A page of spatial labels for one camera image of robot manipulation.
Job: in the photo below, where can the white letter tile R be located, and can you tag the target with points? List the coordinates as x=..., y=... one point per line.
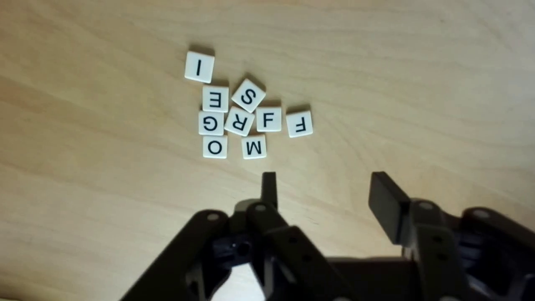
x=239, y=122

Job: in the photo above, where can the white letter tile S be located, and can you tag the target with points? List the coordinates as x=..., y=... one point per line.
x=248, y=95

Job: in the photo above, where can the white letter tile I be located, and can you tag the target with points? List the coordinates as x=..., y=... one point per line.
x=199, y=67

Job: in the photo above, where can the white letter tile F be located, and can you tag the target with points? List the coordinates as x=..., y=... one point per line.
x=300, y=124
x=268, y=119

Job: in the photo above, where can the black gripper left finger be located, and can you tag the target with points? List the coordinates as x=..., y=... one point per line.
x=270, y=192

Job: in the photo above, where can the white letter tile E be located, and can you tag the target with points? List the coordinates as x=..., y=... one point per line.
x=214, y=99

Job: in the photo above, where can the white letter tile G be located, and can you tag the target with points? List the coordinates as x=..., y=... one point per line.
x=211, y=122

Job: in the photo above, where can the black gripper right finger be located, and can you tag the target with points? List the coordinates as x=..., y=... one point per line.
x=390, y=206

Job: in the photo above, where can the white letter tile O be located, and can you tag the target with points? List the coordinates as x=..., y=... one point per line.
x=214, y=147

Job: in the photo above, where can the white letter tile M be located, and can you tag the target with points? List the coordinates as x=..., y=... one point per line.
x=255, y=147

